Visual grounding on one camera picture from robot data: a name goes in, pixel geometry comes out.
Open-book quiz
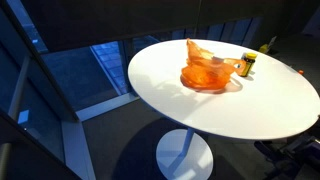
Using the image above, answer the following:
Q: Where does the white table pedestal base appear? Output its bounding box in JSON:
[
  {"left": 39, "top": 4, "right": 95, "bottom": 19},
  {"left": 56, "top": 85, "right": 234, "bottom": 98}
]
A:
[{"left": 155, "top": 127, "right": 215, "bottom": 180}]

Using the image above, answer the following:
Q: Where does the orange plastic bag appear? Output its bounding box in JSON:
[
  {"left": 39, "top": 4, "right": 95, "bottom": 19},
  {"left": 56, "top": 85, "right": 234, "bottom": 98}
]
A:
[{"left": 180, "top": 38, "right": 247, "bottom": 91}]

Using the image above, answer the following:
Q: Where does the yellow cap medicine bottle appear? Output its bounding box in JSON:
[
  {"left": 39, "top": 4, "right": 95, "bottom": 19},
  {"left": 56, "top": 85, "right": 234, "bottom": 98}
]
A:
[{"left": 240, "top": 52, "right": 258, "bottom": 78}]

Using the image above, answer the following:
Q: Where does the dark robot mounting stand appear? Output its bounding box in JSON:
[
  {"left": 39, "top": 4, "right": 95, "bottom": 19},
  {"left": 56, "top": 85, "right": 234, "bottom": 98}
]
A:
[{"left": 253, "top": 128, "right": 320, "bottom": 180}]

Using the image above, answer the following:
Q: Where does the yellow background object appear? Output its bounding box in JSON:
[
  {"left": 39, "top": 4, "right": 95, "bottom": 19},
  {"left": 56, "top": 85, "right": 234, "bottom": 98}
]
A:
[{"left": 258, "top": 35, "right": 278, "bottom": 55}]

